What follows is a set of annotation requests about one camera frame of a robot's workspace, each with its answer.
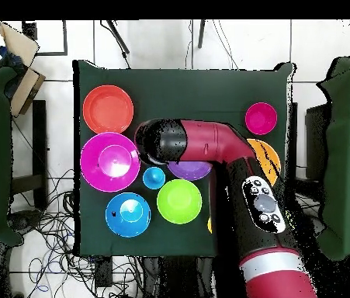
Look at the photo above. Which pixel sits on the black box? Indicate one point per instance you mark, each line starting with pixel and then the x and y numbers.
pixel 317 139

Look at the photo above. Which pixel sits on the black square floor frame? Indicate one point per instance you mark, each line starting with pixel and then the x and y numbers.
pixel 65 37

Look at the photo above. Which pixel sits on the blue bowl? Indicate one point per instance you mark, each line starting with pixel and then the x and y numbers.
pixel 125 223

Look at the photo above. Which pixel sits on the black tripod leg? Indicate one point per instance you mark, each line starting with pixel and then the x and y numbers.
pixel 119 37
pixel 201 34

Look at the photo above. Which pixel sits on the yellow cup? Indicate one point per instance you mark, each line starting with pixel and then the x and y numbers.
pixel 209 225

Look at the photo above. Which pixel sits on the large magenta bowl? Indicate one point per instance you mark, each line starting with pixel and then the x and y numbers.
pixel 94 167

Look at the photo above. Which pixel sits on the blue cup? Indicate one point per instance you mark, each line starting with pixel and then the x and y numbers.
pixel 153 178

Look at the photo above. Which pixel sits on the orange-red shallow bowl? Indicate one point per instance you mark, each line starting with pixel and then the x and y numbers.
pixel 108 109

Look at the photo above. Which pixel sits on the green bowl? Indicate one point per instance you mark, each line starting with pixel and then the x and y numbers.
pixel 179 201

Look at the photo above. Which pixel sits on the small crimson bowl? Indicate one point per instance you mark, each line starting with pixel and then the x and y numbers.
pixel 261 118

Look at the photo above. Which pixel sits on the dark green table cloth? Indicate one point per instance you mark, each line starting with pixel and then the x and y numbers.
pixel 177 93

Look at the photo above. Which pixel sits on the black stand base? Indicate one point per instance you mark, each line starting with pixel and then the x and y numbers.
pixel 314 226
pixel 24 220

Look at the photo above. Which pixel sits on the cardboard box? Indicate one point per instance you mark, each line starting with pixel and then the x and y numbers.
pixel 25 90

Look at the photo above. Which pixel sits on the black bench frame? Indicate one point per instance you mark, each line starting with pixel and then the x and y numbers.
pixel 39 139

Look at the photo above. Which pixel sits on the purple bowl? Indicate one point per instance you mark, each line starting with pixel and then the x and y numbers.
pixel 190 172

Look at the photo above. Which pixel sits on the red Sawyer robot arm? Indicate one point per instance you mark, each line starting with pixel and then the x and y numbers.
pixel 218 142

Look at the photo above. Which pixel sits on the large orange bowl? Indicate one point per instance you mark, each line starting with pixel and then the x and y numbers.
pixel 270 158

